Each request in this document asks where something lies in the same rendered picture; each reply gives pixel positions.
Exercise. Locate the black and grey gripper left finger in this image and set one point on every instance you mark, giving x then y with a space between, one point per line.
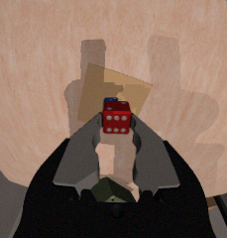
72 167

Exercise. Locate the tan flat mat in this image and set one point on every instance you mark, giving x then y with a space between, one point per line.
101 82

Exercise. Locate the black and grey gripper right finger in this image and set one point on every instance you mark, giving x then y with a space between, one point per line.
160 168

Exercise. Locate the red die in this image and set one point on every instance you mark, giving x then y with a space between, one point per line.
116 116

